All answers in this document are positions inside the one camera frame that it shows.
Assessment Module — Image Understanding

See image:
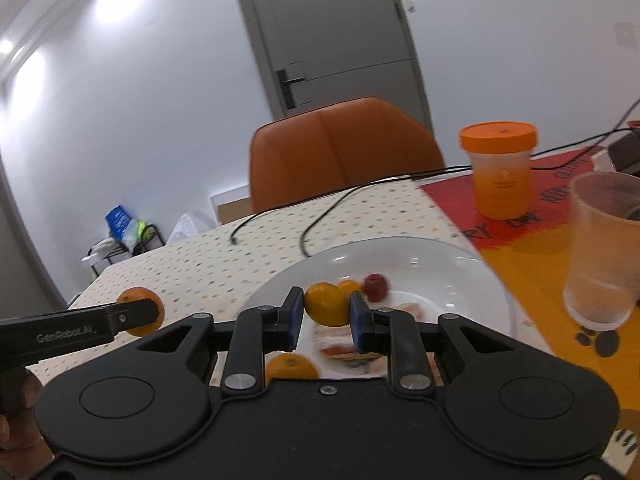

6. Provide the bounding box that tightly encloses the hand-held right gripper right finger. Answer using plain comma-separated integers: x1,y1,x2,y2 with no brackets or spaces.
349,291,531,394

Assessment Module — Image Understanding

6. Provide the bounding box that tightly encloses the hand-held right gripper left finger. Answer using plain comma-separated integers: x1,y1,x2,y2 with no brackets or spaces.
127,287,305,394

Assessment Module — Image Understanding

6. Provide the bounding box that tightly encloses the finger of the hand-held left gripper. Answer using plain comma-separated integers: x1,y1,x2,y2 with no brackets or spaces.
109,298,157,336

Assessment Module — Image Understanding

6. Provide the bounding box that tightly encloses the large orange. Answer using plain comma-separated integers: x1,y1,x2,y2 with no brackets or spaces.
117,286,166,338

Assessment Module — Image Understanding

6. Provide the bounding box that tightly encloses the red fruit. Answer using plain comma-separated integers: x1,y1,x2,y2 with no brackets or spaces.
363,273,390,303

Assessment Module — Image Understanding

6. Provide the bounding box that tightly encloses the white plate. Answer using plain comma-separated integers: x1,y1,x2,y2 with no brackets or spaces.
214,236,516,386

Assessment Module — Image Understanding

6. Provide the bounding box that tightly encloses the person's left hand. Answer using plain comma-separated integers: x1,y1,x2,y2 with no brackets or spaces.
0,374,54,480

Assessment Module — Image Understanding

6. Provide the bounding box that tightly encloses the floral tablecloth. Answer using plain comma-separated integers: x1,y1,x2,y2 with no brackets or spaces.
25,179,526,396

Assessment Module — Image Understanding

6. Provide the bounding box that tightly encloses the blue bag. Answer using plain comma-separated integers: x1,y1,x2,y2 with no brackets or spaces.
104,203,134,249

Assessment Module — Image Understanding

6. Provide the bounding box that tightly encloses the white plastic bag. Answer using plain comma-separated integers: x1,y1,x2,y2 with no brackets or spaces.
164,213,221,246

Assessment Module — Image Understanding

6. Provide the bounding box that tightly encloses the flat cardboard box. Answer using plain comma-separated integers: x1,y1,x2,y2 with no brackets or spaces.
208,184,254,226

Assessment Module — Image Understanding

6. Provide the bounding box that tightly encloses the orange leather chair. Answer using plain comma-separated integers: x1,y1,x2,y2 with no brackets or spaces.
248,97,446,214

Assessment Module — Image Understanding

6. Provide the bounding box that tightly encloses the red printed table mat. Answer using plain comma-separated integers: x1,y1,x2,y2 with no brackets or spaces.
419,119,640,480

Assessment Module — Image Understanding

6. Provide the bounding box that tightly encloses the orange-lid plastic container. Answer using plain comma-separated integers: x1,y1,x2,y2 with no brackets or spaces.
459,122,539,220

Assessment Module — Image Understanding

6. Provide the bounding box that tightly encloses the clear plastic cup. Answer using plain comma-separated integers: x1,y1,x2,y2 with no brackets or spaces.
563,172,640,332

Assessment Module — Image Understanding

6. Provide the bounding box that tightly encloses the grey door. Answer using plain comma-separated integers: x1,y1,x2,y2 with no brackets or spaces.
227,0,437,127

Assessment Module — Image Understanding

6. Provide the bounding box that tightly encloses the black power adapter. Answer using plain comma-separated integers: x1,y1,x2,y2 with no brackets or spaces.
607,132,640,176

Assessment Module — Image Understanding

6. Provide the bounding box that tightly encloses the black wire rack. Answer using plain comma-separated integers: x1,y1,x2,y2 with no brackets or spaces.
82,219,166,281

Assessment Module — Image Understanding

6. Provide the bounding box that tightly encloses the black door handle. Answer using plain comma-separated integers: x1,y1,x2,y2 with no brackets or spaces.
276,68,305,109

